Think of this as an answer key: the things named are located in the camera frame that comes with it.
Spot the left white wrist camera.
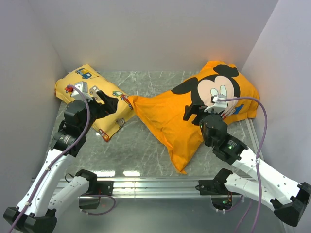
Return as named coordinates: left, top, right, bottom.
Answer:
left=66, top=81, right=93, bottom=100

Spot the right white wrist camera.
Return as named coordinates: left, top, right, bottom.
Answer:
left=204, top=95, right=227, bottom=114

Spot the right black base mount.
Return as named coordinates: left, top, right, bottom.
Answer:
left=195, top=180, right=244, bottom=214

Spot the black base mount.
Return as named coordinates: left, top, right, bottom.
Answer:
left=195, top=180, right=244, bottom=214
left=78, top=181, right=114, bottom=210

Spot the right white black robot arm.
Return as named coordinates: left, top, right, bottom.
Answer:
left=183, top=104, right=311, bottom=227

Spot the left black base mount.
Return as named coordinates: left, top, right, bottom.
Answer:
left=78, top=181, right=114, bottom=210

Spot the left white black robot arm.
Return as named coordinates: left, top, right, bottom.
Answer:
left=3, top=90, right=118, bottom=233

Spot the yellow vehicle print pillow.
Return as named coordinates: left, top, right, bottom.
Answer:
left=54, top=64, right=135, bottom=142

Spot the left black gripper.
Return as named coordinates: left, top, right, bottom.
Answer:
left=81, top=90, right=118, bottom=133

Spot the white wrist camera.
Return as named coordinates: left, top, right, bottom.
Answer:
left=66, top=81, right=93, bottom=100
left=204, top=95, right=227, bottom=114

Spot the aluminium frame rail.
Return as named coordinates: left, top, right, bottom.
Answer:
left=28, top=118, right=290, bottom=233

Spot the orange Mickey Mouse pillowcase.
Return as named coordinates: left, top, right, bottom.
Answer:
left=129, top=61, right=259, bottom=174

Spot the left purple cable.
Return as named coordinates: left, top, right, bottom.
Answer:
left=0, top=84, right=116, bottom=233

